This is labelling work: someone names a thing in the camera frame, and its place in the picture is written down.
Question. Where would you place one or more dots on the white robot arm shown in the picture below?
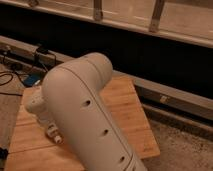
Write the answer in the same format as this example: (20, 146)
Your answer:
(69, 101)

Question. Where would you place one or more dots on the wooden cutting board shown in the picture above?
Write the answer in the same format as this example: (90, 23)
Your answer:
(30, 150)

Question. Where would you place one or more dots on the black clamp device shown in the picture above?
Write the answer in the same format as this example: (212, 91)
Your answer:
(40, 53)

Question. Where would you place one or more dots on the blue box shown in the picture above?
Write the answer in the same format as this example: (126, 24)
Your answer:
(30, 80)

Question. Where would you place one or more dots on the white plastic bottle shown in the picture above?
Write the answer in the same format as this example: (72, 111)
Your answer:
(53, 134)

